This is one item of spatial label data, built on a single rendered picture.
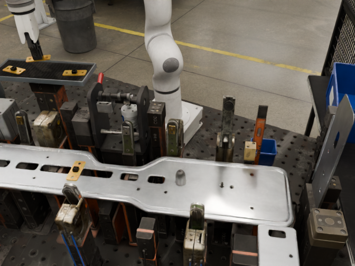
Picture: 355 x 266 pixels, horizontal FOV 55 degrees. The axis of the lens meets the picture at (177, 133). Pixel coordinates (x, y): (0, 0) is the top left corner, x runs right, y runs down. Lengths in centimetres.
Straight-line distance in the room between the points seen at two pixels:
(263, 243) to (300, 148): 82
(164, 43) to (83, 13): 270
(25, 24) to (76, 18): 274
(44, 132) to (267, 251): 81
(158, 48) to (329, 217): 83
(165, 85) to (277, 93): 202
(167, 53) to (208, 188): 54
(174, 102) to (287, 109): 178
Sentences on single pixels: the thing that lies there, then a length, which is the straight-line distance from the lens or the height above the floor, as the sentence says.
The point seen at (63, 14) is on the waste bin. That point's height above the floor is 47.
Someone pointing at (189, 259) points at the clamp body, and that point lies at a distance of 90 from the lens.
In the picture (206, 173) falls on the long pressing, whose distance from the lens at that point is 108.
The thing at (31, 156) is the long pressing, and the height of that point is 100.
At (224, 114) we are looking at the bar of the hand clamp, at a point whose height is 116.
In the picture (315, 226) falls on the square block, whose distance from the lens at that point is 94.
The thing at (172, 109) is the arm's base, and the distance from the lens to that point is 153.
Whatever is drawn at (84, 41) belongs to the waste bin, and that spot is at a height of 13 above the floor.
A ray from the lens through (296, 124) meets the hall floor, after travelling 299.
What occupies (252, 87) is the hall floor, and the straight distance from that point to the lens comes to 338.
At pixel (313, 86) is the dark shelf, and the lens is 150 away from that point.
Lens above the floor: 179
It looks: 40 degrees down
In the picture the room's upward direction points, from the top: 2 degrees counter-clockwise
